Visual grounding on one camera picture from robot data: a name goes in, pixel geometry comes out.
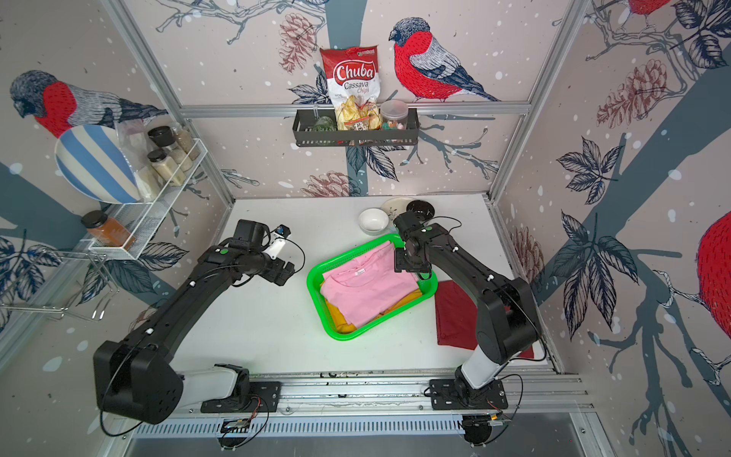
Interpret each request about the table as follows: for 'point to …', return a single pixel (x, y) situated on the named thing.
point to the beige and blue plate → (396, 206)
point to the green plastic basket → (313, 280)
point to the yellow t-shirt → (344, 327)
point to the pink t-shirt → (363, 286)
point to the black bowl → (425, 209)
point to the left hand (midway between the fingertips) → (283, 256)
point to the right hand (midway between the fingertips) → (405, 262)
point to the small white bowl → (373, 221)
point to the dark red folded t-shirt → (457, 311)
